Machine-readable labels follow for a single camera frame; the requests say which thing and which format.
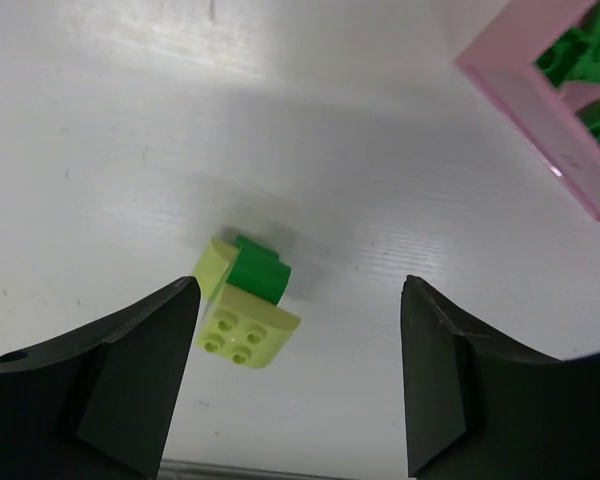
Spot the small green lego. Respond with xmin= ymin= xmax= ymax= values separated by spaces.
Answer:
xmin=535 ymin=1 xmax=600 ymax=89

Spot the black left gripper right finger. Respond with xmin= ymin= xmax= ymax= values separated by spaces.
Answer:
xmin=400 ymin=276 xmax=600 ymax=479

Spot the pink plastic container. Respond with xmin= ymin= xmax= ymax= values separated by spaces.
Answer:
xmin=456 ymin=1 xmax=600 ymax=222

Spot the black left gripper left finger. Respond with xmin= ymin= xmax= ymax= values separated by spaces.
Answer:
xmin=0 ymin=276 xmax=201 ymax=479

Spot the lime and green lego stack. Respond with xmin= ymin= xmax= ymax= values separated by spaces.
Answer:
xmin=193 ymin=235 xmax=301 ymax=369

